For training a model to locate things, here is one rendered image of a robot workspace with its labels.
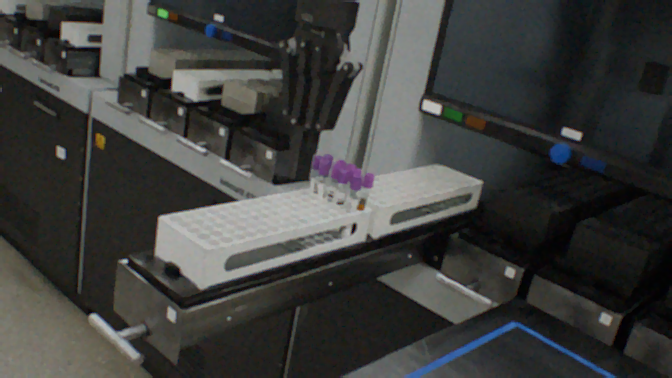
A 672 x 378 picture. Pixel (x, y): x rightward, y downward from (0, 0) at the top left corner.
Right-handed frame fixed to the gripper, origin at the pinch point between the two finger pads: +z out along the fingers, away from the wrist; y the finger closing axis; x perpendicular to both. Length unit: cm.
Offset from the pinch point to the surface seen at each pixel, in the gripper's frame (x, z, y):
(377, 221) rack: 13.4, 10.5, 4.8
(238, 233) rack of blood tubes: -12.0, 8.1, 3.1
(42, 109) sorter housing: 28, 34, -132
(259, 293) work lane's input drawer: -10.7, 14.8, 6.9
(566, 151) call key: 34.2, -4.0, 20.9
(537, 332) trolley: 10.5, 12.6, 33.2
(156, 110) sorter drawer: 29, 18, -75
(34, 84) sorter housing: 29, 29, -139
